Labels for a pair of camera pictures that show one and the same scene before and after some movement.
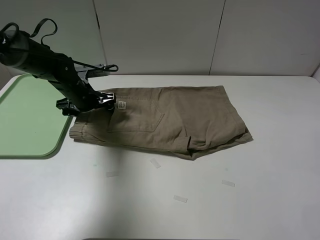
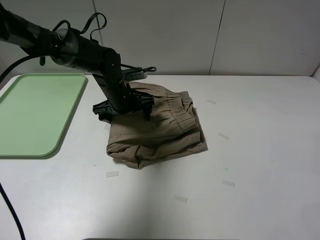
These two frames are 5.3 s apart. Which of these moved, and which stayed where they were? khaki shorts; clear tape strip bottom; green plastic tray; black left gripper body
Moved: black left gripper body; khaki shorts
Stayed: green plastic tray; clear tape strip bottom
